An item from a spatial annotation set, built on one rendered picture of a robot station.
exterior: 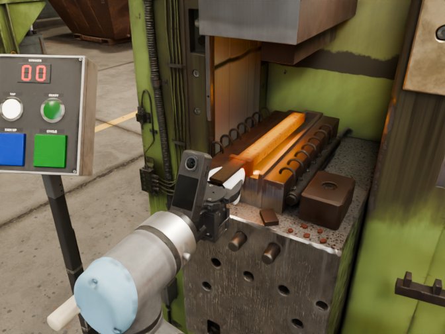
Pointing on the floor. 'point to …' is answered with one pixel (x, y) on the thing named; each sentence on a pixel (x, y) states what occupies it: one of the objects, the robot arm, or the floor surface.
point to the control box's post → (64, 232)
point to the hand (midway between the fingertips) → (235, 167)
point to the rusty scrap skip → (96, 19)
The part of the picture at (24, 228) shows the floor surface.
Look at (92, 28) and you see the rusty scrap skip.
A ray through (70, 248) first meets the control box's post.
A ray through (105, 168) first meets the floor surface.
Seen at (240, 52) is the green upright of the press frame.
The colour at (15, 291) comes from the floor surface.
